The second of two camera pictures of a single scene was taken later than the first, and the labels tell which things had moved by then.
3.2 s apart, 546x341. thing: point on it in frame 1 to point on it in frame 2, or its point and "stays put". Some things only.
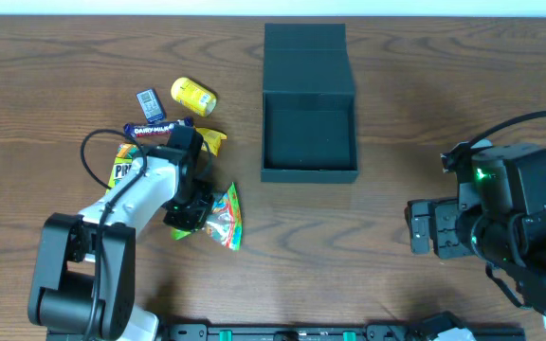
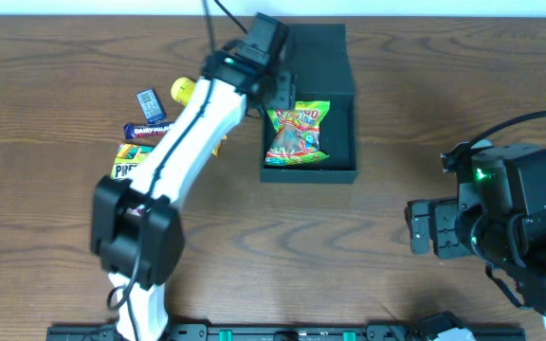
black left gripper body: (188, 218) to (284, 88)
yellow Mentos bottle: (193, 96) stays put
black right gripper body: (428, 227) stays put
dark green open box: (309, 119) stays put
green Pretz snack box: (123, 161) stays put
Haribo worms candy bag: (224, 223) to (297, 139)
